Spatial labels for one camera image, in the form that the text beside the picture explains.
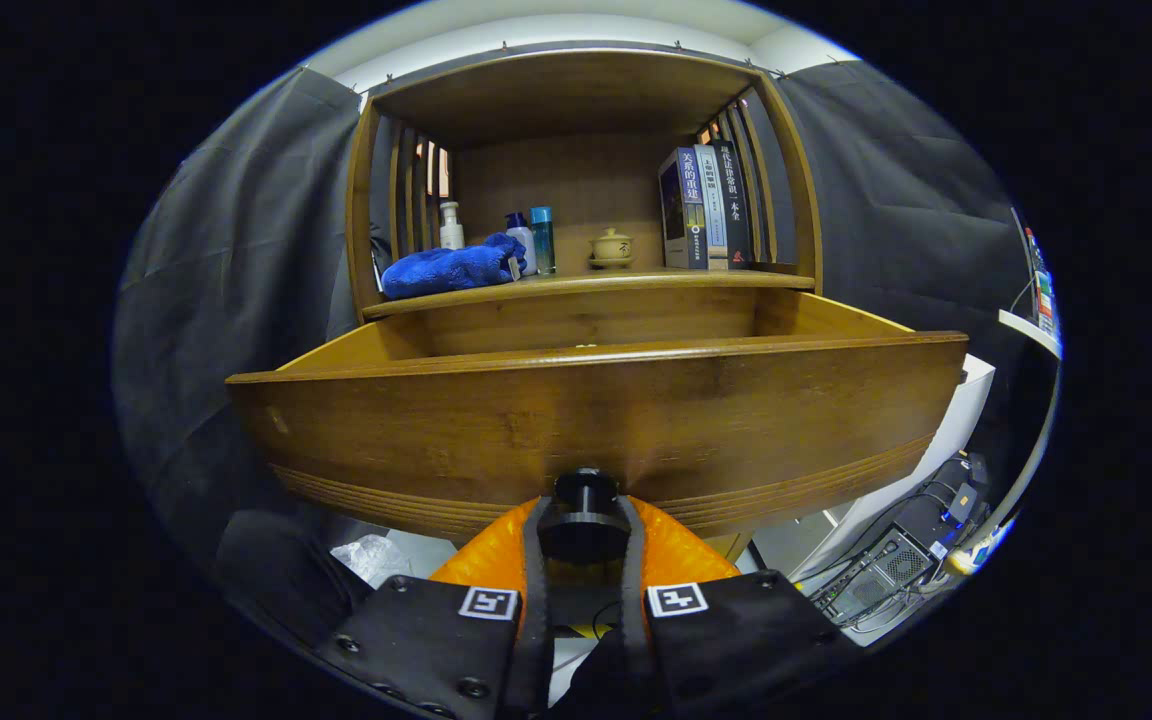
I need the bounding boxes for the white box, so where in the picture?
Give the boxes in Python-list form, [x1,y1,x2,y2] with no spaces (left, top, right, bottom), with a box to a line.
[751,353,997,581]

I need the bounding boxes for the wooden drawer with black knob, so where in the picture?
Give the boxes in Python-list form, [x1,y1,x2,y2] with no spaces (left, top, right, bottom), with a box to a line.
[226,290,970,566]

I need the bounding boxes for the clear plastic bag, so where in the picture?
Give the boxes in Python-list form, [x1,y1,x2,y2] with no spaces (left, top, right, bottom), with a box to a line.
[330,534,413,589]

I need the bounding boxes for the wooden countertop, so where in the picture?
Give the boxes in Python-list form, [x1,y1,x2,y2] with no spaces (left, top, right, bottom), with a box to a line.
[363,265,817,319]

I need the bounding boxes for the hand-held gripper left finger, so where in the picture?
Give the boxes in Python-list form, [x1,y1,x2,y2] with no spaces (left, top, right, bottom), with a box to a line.
[314,497,557,719]

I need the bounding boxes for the blue towel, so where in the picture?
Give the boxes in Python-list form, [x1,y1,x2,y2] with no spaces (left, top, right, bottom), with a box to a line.
[380,233,527,301]

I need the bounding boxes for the clear blue bottle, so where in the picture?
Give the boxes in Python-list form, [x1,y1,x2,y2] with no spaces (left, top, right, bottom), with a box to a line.
[530,206,557,276]

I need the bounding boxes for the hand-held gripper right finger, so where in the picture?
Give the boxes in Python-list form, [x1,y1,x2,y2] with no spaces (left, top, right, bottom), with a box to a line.
[616,495,862,717]

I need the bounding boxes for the black floor cables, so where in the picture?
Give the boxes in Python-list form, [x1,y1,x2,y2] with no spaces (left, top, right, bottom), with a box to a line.
[806,478,977,601]

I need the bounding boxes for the beige lidded teacup with saucer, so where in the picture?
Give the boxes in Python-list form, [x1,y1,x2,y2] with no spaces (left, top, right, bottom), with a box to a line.
[589,228,635,271]

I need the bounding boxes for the wooden cabinet with slatted sides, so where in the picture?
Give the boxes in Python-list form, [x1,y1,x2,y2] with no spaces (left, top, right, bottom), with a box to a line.
[344,45,825,326]

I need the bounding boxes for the white lotion bottle blue cap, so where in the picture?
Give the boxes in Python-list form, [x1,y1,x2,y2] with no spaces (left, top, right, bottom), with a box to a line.
[505,212,538,278]

